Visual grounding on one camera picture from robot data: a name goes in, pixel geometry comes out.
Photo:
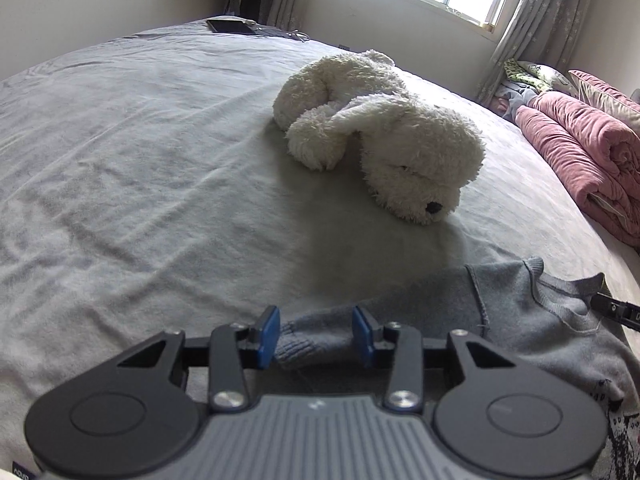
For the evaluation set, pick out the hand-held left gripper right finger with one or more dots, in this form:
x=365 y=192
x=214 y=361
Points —
x=362 y=332

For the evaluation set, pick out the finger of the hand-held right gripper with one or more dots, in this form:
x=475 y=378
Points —
x=617 y=308

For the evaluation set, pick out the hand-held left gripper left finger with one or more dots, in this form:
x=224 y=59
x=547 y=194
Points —
x=270 y=332

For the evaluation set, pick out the grey knitted sweater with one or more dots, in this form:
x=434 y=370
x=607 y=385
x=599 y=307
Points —
x=525 y=320

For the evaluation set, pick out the pink folded quilt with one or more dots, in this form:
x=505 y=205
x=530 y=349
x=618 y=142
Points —
x=575 y=160

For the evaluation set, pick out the white plush dog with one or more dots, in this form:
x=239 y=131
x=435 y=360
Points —
x=400 y=135

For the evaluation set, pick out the pink beige pillow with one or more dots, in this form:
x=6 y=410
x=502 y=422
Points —
x=610 y=97

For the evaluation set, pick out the light grey floral pillow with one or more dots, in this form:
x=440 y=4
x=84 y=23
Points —
x=552 y=76

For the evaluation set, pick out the green patterned cloth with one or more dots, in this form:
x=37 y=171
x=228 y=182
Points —
x=520 y=76

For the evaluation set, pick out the black tablet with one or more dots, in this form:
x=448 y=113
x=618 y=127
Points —
x=230 y=26

